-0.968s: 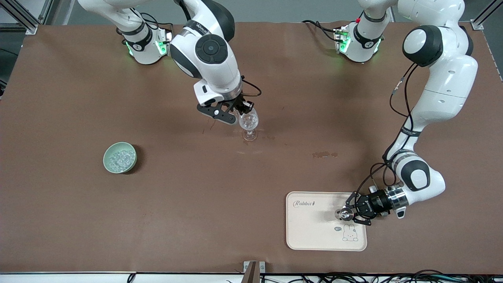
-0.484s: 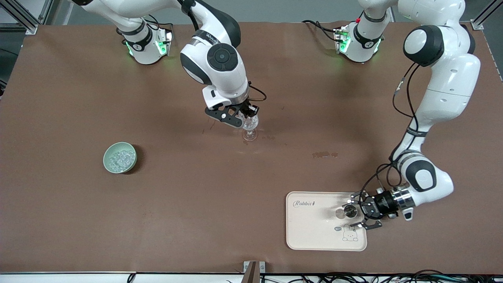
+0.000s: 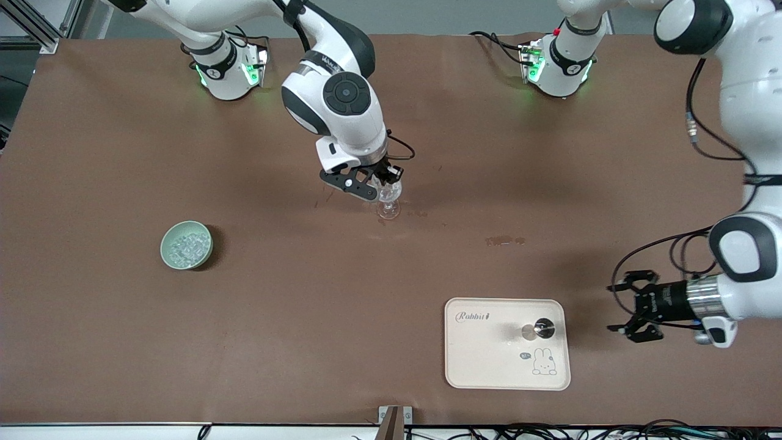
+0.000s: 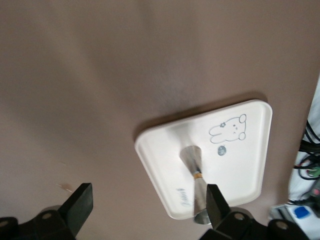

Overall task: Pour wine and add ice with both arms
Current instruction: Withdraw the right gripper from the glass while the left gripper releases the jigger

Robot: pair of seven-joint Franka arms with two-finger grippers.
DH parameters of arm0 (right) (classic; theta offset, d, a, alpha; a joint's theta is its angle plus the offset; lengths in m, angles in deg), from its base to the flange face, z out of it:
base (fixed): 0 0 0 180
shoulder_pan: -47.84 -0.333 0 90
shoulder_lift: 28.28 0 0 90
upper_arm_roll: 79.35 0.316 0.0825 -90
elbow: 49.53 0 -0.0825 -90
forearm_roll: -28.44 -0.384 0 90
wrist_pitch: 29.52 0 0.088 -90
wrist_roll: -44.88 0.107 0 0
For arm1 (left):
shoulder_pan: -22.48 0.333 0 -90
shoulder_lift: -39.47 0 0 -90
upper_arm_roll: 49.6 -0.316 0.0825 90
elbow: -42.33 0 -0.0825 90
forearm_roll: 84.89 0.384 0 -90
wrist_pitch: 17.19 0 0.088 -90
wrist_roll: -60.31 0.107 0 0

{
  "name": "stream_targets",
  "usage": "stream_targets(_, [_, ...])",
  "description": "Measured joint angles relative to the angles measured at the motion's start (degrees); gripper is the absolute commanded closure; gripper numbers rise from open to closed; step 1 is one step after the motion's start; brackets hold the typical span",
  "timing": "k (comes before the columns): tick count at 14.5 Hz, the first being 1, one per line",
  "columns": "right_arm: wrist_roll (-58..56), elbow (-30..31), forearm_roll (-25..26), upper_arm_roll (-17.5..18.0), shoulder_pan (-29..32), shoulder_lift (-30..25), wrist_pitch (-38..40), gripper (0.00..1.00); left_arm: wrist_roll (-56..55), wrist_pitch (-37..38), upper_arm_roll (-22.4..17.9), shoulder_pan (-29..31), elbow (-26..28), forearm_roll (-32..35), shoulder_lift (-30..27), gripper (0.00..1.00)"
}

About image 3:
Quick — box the pale green ceramic bowl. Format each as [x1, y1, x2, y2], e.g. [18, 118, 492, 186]
[160, 221, 213, 270]

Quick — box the clear stemmed wine glass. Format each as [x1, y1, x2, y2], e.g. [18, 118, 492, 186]
[375, 180, 404, 219]

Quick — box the black left base cable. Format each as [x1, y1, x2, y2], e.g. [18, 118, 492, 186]
[469, 31, 530, 65]

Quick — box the steel double jigger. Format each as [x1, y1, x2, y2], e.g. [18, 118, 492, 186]
[521, 318, 555, 341]

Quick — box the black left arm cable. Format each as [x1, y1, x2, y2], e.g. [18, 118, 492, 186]
[611, 58, 756, 334]

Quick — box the grey metal bracket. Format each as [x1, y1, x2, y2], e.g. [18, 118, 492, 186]
[378, 405, 413, 440]

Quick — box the black base cable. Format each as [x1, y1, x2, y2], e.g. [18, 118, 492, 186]
[469, 31, 530, 65]
[220, 24, 271, 53]

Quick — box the clear ice cubes pile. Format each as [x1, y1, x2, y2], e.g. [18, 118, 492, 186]
[168, 231, 210, 267]

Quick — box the black right base cable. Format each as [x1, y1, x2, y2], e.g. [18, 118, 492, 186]
[220, 24, 271, 53]

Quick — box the tangled black cable bundle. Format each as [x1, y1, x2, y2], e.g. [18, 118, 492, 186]
[403, 419, 782, 440]

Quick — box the aluminium profile frame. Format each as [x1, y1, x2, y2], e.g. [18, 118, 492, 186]
[0, 0, 83, 53]

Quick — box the cream rabbit print tray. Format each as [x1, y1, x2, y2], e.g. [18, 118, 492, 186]
[444, 298, 571, 391]

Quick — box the brown paper table cover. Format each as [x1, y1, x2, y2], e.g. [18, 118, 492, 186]
[0, 34, 782, 427]

